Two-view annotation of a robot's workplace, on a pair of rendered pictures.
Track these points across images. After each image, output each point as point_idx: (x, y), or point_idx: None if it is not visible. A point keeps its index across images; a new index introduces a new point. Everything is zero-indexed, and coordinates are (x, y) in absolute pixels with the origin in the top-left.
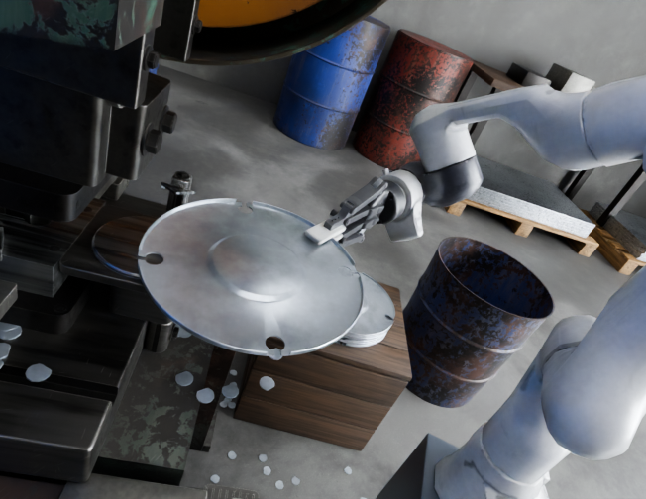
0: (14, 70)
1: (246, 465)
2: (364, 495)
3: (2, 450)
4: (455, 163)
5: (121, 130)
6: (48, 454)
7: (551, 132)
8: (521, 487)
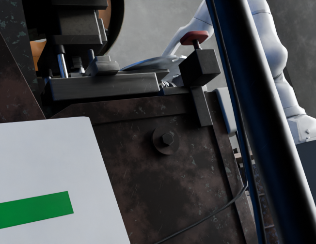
0: (80, 5)
1: None
2: None
3: (133, 81)
4: None
5: (99, 26)
6: (145, 78)
7: (194, 28)
8: (294, 107)
